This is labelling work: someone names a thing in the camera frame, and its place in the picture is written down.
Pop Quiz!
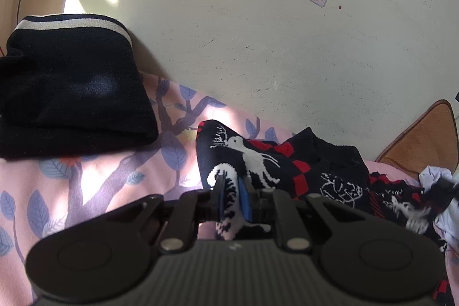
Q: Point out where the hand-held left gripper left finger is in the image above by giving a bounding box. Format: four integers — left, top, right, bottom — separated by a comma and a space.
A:
118, 176, 229, 253

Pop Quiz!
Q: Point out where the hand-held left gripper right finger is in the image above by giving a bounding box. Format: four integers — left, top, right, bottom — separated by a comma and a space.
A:
239, 177, 354, 252

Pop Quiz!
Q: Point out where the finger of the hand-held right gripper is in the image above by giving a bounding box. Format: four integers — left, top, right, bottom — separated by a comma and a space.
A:
428, 178, 459, 212

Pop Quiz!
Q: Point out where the dark deer patterned sweater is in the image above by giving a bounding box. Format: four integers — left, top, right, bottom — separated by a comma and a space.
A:
195, 120, 459, 306

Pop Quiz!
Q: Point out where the pale blue white cloth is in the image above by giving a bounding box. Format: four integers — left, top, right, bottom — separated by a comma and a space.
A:
419, 165, 459, 256

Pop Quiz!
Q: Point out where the pink floral bedsheet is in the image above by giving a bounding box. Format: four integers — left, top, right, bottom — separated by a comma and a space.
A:
0, 71, 459, 306

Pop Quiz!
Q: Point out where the black sweater with white stripe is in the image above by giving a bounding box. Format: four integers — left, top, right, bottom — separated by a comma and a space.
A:
0, 15, 159, 160

